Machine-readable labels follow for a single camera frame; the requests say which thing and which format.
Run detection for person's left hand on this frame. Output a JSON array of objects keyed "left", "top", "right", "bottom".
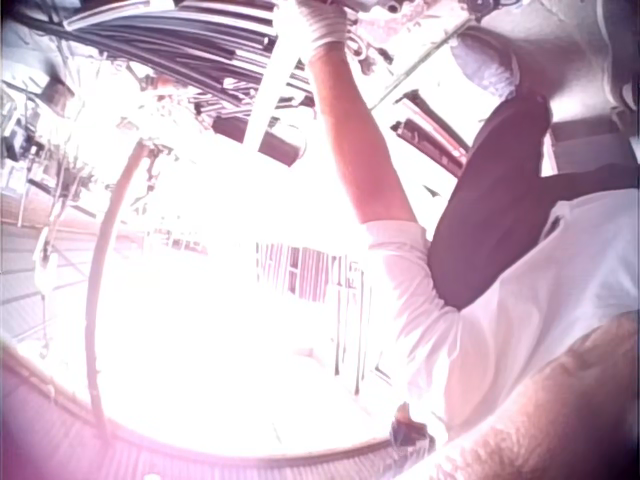
[{"left": 293, "top": 0, "right": 352, "bottom": 53}]

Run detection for heap of metal parts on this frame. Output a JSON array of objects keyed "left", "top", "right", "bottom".
[{"left": 344, "top": 0, "right": 454, "bottom": 76}]

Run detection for white metal bar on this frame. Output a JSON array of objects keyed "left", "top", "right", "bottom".
[{"left": 242, "top": 47, "right": 312, "bottom": 147}]

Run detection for bundle of dark long pipes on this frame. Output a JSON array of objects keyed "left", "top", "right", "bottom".
[{"left": 62, "top": 0, "right": 314, "bottom": 109}]

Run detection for dark red metal rails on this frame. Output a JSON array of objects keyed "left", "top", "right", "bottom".
[{"left": 392, "top": 88, "right": 472, "bottom": 179}]

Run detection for person's legs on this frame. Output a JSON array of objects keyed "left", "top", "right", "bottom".
[{"left": 427, "top": 27, "right": 640, "bottom": 312}]

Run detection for rack of upright bars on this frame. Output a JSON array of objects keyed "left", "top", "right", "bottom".
[{"left": 253, "top": 239, "right": 367, "bottom": 304}]

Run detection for cluttered workshop machinery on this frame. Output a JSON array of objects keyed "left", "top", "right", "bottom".
[{"left": 0, "top": 74, "right": 109, "bottom": 216}]

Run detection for small dark object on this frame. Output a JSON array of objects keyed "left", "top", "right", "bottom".
[{"left": 388, "top": 403, "right": 437, "bottom": 454}]

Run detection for curved hose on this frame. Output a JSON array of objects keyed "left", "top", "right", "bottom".
[{"left": 82, "top": 137, "right": 174, "bottom": 431}]

